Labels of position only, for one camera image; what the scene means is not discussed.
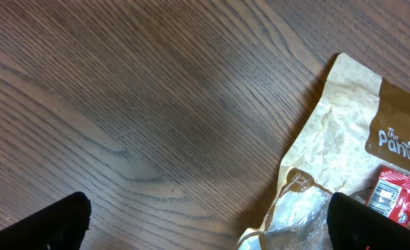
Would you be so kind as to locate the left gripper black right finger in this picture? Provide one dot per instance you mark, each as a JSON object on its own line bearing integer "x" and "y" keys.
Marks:
{"x": 352, "y": 225}

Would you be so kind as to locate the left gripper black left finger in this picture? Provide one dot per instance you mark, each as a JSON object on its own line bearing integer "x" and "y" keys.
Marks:
{"x": 62, "y": 225}

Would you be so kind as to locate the red stick sachet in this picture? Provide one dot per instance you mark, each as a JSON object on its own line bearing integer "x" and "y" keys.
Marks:
{"x": 391, "y": 196}

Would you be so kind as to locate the beige snack bag red label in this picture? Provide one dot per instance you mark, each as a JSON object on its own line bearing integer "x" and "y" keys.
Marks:
{"x": 360, "y": 125}

